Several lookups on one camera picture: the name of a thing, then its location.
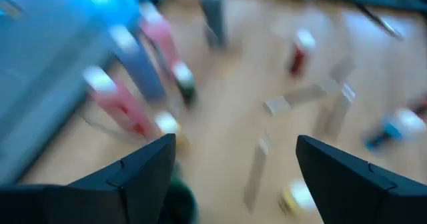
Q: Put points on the dark green paint bottle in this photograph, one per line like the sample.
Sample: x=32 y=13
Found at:
x=187 y=84

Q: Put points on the tall grey paint bottle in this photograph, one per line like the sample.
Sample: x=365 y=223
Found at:
x=215 y=14

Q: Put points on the small golden yellow paint bottle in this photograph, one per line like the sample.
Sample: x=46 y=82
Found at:
x=170 y=125

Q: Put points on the tall light pink paint bottle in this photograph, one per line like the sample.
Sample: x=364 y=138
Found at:
x=163 y=37

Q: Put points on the tall rose pink paint bottle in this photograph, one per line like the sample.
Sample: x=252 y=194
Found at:
x=123 y=107

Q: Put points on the small lemon yellow paint bottle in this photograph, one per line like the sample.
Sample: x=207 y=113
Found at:
x=297 y=197

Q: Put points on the tall lavender paint bottle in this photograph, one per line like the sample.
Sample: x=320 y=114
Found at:
x=143 y=67

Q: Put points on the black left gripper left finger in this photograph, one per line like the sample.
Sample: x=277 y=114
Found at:
x=146 y=177

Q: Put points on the small red paint bottle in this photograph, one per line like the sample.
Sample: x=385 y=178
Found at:
x=300 y=54

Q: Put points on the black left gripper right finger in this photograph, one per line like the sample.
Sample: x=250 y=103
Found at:
x=340 y=184

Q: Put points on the cerulean blue paint bottle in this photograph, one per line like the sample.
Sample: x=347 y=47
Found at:
x=397 y=127

